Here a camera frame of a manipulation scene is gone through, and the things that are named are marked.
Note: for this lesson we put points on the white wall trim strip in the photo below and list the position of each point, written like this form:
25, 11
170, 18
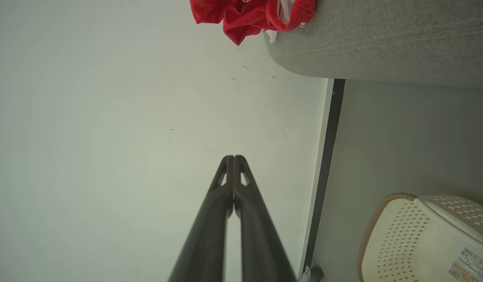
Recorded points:
315, 176

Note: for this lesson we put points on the white barcode label on basket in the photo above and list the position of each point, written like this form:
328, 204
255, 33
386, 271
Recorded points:
471, 266

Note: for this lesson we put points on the black baseboard strip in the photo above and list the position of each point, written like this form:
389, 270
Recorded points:
324, 176

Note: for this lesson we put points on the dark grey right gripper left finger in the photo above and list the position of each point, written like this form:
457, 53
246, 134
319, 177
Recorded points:
204, 243

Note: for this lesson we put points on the small grey floor fixture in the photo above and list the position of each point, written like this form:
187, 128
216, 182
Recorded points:
316, 274

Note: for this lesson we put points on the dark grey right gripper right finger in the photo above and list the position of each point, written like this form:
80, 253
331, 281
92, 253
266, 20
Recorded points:
261, 243

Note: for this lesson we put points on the red shorts with white stripes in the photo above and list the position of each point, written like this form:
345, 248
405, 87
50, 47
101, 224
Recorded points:
241, 19

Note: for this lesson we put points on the red basketball jersey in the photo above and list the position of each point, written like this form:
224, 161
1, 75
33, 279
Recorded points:
300, 11

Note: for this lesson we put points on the cream perforated laundry basket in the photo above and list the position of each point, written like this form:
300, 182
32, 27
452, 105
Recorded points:
402, 243

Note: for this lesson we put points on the grey fabric sofa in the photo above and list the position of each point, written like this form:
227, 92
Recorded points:
382, 39

